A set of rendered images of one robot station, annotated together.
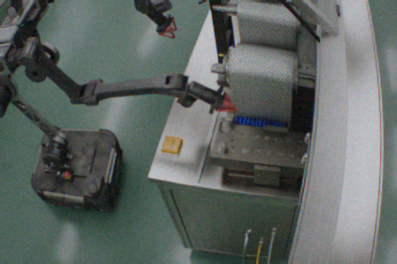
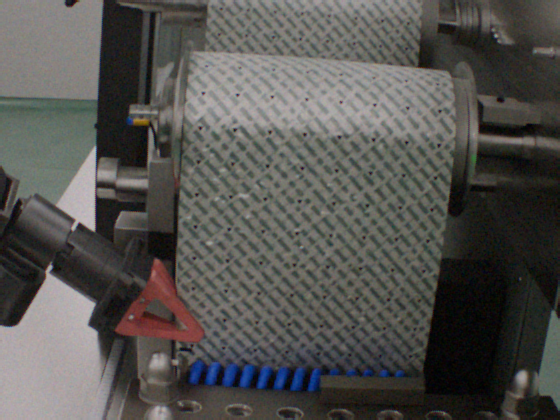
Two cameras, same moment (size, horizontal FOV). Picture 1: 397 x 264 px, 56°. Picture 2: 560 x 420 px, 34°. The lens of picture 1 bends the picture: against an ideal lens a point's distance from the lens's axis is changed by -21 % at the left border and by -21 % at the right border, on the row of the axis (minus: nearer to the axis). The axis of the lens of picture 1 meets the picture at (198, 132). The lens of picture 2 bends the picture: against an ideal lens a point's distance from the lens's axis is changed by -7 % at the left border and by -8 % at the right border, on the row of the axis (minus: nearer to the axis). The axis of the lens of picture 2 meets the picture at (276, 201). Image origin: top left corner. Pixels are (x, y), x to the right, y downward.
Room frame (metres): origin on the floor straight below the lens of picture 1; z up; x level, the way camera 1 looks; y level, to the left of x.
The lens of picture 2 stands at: (0.34, 0.12, 1.45)
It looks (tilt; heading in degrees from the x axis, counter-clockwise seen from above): 18 degrees down; 335
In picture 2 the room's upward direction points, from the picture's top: 4 degrees clockwise
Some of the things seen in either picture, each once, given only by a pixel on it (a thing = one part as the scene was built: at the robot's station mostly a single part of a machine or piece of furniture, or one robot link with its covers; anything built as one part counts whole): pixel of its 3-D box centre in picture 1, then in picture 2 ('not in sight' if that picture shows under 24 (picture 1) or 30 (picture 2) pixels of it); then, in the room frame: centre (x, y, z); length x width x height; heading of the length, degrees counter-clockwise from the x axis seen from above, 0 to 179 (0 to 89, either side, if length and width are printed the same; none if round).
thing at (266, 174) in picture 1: (267, 175); not in sight; (0.85, -0.22, 0.96); 0.10 x 0.03 x 0.11; 67
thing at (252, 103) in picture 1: (261, 105); (307, 300); (1.06, -0.25, 1.10); 0.23 x 0.01 x 0.18; 67
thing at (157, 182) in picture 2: (226, 90); (143, 298); (1.22, -0.14, 1.05); 0.06 x 0.05 x 0.31; 67
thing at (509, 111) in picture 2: (308, 69); (505, 108); (1.05, -0.44, 1.28); 0.06 x 0.05 x 0.02; 67
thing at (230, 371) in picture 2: (261, 123); (303, 385); (1.04, -0.24, 1.03); 0.21 x 0.04 x 0.03; 67
